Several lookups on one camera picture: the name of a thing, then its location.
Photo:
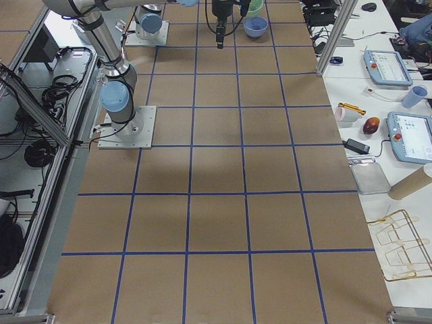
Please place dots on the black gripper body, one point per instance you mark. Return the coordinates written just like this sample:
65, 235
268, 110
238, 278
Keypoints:
221, 9

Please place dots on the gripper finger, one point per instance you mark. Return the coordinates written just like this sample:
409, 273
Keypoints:
220, 33

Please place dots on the green bowl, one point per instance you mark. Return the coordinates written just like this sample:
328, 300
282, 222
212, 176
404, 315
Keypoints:
254, 9

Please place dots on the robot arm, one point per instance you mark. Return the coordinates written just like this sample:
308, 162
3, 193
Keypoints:
117, 96
148, 20

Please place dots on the blue bowl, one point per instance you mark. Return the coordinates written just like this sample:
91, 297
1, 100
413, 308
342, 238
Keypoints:
255, 27

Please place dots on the pink cup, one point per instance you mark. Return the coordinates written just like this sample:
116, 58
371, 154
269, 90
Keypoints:
343, 114

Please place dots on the gold yellow tool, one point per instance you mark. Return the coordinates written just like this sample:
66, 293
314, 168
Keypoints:
352, 107

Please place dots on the far teach pendant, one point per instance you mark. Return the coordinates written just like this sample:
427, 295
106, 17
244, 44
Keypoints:
386, 68

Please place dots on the teach pendant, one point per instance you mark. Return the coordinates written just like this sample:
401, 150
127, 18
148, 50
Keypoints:
410, 137
386, 68

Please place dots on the black power adapter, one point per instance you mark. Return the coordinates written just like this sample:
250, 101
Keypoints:
356, 146

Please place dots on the red mango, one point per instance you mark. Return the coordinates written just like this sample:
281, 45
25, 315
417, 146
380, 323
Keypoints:
371, 125

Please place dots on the blue plastic cup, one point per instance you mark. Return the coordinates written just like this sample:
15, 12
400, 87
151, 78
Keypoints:
414, 96

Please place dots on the metal tray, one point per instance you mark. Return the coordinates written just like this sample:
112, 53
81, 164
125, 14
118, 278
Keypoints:
370, 179

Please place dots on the near teach pendant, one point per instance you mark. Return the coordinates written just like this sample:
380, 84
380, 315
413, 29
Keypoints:
410, 137

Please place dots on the cardboard tube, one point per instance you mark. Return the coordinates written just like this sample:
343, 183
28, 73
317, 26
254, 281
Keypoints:
411, 183

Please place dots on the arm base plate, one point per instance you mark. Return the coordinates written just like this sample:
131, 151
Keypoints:
137, 37
138, 133

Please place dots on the aluminium frame post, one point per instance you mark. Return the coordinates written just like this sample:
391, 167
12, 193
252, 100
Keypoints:
341, 21

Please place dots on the gold wire rack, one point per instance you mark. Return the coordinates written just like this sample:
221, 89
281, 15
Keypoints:
402, 252

